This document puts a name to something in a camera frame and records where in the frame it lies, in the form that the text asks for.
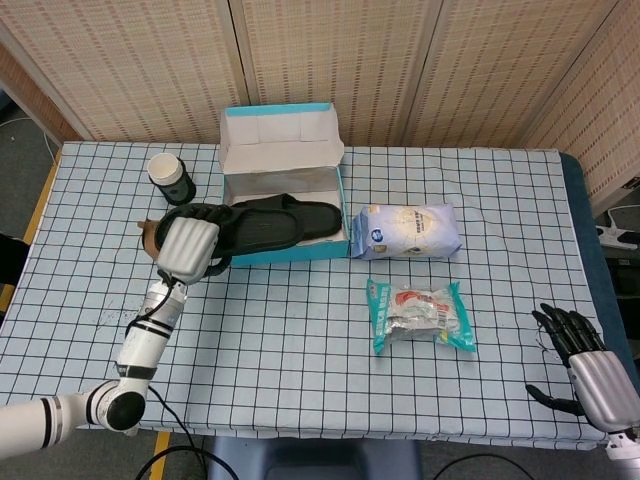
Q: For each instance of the white plastic floor item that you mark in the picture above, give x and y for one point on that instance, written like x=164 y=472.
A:
x=617 y=232

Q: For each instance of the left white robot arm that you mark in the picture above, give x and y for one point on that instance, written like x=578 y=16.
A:
x=140 y=345

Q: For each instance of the bamboo folding screen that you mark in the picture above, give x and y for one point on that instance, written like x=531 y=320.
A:
x=350 y=60

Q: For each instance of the blue padded table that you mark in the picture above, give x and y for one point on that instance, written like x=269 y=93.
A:
x=585 y=225

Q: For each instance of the teal clear snack bag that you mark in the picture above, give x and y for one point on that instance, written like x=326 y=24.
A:
x=420 y=315

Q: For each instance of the black floor object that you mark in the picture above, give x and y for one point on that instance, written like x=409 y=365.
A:
x=12 y=250

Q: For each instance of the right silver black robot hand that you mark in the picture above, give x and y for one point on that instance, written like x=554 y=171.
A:
x=600 y=385

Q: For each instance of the black slipper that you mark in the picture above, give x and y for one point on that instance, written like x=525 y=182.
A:
x=260 y=232
x=320 y=220

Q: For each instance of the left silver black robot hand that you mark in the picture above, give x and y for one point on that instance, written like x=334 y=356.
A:
x=187 y=247

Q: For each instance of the dark blue seat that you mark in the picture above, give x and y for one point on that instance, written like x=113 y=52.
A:
x=310 y=465

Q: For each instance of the blue checked tablecloth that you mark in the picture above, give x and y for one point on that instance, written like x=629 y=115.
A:
x=300 y=350

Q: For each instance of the teal cardboard shoe box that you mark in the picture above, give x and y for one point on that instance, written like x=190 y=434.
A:
x=280 y=170

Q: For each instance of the brown kraft paper box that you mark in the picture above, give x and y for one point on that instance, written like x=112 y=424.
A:
x=150 y=240

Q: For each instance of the black cup white lid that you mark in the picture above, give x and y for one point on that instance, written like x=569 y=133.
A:
x=180 y=192

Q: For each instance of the blue white tissue pack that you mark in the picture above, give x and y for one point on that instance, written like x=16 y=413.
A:
x=410 y=232

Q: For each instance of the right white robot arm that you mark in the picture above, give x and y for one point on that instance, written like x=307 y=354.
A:
x=625 y=455

